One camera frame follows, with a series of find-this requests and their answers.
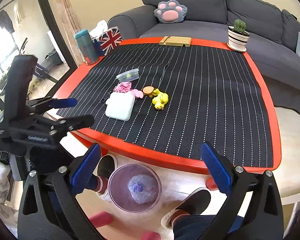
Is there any white square box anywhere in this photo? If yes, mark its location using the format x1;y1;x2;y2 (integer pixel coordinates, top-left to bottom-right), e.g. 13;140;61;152
105;92;135;121

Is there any pink stool leg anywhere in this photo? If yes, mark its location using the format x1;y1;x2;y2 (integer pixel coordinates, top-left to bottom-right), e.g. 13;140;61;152
89;211;114;228

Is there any black shoe left foot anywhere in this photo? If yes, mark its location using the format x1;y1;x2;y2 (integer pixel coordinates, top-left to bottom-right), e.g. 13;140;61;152
92;154;117;202

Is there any black shoe foot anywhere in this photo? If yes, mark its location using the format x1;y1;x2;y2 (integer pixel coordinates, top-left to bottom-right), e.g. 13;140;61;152
92;154;117;202
161;187;211;229

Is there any black shoe right foot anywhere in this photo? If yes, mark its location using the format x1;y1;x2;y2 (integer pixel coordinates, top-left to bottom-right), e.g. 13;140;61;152
161;187;211;229

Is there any crumpled pink paper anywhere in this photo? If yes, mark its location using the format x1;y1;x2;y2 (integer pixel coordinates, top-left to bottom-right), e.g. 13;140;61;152
113;81;132;93

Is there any teal thermos bottle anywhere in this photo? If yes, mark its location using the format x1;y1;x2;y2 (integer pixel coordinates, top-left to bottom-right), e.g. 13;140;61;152
74;29;98;65

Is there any black framed mirror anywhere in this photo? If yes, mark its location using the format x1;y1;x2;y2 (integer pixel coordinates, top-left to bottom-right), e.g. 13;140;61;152
0;0;77;112

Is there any pink pig toy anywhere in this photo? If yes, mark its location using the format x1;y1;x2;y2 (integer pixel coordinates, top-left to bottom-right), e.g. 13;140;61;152
131;89;144;99

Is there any clear lidded plastic tub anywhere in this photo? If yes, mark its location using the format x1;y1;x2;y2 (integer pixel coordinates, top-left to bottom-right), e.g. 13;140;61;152
116;68;139;82

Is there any union jack tissue box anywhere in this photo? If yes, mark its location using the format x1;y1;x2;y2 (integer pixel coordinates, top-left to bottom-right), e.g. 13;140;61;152
92;26;123;57

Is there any orange turtle toy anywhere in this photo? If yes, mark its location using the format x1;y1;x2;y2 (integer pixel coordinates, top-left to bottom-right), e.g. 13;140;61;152
142;86;154;97

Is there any red table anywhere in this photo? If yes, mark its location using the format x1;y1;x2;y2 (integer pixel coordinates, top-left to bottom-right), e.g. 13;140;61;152
46;36;282;192

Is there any yellow elephant toy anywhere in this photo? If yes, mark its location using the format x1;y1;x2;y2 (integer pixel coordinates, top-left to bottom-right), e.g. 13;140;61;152
152;88;169;110

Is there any wooden phone stand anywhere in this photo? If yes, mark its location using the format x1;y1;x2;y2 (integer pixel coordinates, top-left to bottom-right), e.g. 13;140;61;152
159;36;192;47

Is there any paw shaped cushion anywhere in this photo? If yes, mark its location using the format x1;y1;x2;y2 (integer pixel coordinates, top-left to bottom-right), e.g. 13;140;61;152
154;0;187;23

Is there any potted cactus striped pot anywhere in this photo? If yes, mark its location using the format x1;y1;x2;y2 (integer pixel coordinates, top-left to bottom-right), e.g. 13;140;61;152
227;19;250;53

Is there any grey sofa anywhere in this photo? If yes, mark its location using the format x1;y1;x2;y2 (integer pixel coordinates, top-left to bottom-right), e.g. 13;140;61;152
108;0;300;114

